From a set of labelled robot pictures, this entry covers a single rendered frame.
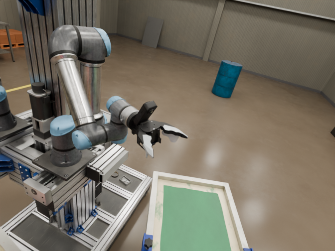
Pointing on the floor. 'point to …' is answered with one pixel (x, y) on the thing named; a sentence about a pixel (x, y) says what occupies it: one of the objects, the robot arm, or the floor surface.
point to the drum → (226, 78)
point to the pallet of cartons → (15, 36)
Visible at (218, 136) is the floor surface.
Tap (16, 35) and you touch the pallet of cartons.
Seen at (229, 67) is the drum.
